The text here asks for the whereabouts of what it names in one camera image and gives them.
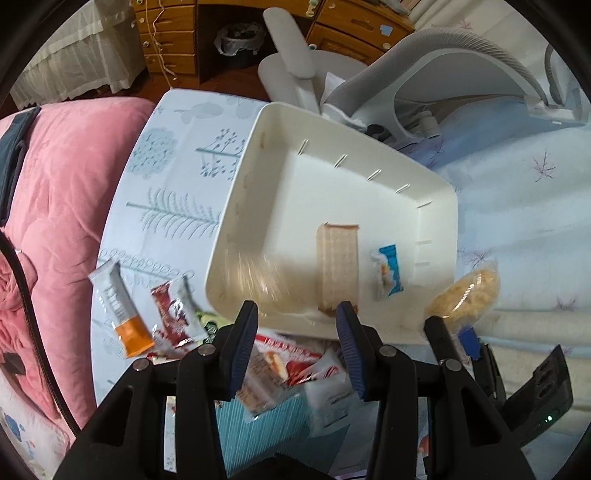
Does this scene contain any pink blanket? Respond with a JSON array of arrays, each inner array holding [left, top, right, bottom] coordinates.
[[0, 97, 155, 430]]

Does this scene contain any red white pastry packet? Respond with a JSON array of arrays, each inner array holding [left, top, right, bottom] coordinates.
[[235, 333, 326, 418]]

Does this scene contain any orange white snack bar packet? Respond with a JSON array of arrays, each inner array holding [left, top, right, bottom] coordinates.
[[89, 261, 155, 358]]

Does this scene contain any white hanging cable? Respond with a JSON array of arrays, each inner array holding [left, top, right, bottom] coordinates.
[[139, 0, 178, 88]]

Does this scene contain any white lace curtain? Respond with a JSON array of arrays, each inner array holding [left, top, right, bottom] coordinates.
[[9, 0, 139, 109]]

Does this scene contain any tan wafer packet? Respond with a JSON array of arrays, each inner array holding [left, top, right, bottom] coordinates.
[[316, 223, 361, 317]]

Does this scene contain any wooden desk with drawers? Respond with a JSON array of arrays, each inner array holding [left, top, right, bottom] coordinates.
[[131, 0, 416, 77]]

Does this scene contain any light printed cloth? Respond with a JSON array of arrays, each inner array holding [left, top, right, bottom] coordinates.
[[0, 369, 70, 480]]

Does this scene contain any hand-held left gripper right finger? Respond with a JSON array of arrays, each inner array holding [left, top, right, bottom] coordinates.
[[336, 301, 539, 480]]

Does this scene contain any grey office chair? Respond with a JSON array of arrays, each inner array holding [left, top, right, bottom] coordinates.
[[257, 7, 583, 153]]

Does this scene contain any white plastic bin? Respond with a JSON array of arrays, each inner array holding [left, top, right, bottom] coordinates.
[[203, 102, 460, 344]]

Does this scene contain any yellow snack packet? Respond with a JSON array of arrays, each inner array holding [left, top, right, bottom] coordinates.
[[425, 268, 502, 330]]

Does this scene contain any brown white snack packet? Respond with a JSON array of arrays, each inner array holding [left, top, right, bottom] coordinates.
[[150, 276, 208, 358]]

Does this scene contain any black trash bin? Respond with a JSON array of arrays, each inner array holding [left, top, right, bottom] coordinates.
[[215, 23, 266, 70]]

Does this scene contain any green snack packet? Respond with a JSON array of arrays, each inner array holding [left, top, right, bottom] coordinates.
[[194, 311, 232, 344]]

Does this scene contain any dark grey cloth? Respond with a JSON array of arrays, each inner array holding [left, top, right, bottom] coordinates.
[[0, 107, 42, 227]]

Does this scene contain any blue white candy packet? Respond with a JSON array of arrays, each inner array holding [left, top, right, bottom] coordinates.
[[370, 244, 404, 301]]

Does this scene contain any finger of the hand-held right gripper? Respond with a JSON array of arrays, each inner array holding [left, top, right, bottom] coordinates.
[[423, 315, 465, 370], [458, 325, 509, 411]]

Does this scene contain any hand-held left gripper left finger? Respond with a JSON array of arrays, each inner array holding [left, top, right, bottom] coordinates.
[[53, 300, 259, 480]]

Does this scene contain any black cable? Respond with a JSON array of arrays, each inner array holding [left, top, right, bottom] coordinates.
[[0, 231, 79, 439]]

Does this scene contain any tree print tablecloth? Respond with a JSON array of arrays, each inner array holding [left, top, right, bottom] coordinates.
[[90, 88, 430, 480]]

